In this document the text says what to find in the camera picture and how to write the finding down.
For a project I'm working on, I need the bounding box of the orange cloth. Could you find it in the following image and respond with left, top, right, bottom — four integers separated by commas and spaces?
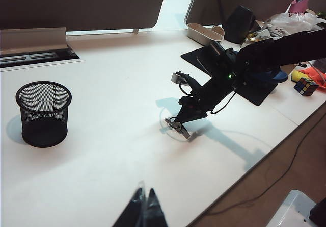
299, 66, 326, 89

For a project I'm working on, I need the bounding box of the bunch of silver keys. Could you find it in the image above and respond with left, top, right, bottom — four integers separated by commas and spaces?
164, 117, 192, 141

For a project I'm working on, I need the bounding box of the yellow sponge block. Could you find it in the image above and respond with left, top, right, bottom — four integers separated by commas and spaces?
290, 70, 303, 83

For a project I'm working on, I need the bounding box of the pink plastic object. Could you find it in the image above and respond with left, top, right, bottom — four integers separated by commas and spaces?
290, 0, 314, 14

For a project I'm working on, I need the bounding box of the colourful puzzle cube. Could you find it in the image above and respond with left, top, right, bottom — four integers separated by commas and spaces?
293, 77, 320, 97

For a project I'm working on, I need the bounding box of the black desk mat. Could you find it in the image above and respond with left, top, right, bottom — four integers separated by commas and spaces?
180, 45, 280, 107

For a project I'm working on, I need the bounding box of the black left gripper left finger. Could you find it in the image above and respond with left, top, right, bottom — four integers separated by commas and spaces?
112, 181, 147, 227

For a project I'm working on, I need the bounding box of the black gooseneck stand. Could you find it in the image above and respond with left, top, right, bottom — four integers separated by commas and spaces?
213, 0, 226, 27

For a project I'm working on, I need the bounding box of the black mesh basket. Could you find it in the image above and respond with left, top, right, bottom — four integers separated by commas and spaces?
15, 81, 73, 148

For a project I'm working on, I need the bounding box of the crumpled clear plastic bag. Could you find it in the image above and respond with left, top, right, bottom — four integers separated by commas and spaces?
261, 12, 320, 38

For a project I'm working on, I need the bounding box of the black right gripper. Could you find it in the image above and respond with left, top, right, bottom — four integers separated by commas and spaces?
175, 41, 246, 123

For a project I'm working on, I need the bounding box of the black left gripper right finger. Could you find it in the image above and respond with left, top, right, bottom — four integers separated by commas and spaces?
147, 187, 169, 227

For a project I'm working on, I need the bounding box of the beige oblong tray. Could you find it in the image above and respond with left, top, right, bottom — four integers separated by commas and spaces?
187, 22, 225, 46

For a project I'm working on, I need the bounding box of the brown desk partition panel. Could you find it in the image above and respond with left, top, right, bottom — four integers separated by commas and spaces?
0, 0, 170, 33

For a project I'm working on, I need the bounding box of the beige metal cable flap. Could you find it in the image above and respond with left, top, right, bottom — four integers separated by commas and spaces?
0, 27, 69, 57

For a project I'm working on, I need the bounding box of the white plastic storage bin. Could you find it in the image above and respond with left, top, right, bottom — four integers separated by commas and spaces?
266, 189, 326, 227

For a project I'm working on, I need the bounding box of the black speaker box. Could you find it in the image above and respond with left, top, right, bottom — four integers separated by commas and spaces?
225, 5, 262, 44

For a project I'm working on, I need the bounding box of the blue round object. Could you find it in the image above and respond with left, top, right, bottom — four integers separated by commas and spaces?
254, 68, 289, 85

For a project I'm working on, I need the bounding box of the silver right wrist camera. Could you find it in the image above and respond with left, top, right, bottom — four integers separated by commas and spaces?
171, 70, 191, 85

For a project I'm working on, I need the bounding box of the thin black floor cable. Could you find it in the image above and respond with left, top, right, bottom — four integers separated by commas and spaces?
203, 107, 326, 216

